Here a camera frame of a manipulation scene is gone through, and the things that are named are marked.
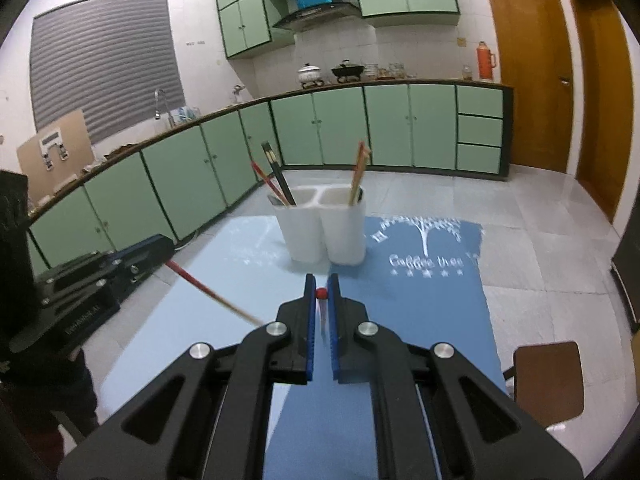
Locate brown wooden chair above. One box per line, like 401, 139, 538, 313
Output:
503, 341, 585, 428

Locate range hood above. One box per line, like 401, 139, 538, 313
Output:
265, 0, 362, 32

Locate orange thermos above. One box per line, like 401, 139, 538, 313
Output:
476, 41, 497, 81

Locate green lower kitchen cabinets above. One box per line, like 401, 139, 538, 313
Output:
27, 80, 514, 273

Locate black glass cabinet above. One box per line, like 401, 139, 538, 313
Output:
612, 226, 640, 334

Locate dark blue table mat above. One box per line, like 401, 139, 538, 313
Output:
264, 217, 506, 479

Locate white cooking pot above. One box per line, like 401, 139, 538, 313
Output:
297, 63, 324, 89

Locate red-handled bamboo chopstick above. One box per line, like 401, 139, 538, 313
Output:
349, 145, 373, 206
250, 162, 291, 206
316, 287, 329, 341
165, 260, 264, 326

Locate grey window blind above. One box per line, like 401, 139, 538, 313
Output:
29, 0, 186, 143

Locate black wok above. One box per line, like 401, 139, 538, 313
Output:
331, 60, 364, 84

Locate chrome sink faucet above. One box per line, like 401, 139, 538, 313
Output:
154, 88, 176, 129

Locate brown wooden door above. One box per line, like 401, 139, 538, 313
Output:
570, 0, 634, 220
489, 0, 573, 172

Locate white two-compartment utensil holder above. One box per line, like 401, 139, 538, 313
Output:
268, 184, 366, 266

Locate left hand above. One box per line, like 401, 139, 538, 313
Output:
1, 348, 99, 437

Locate cardboard box with clips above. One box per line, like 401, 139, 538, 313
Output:
17, 110, 96, 205

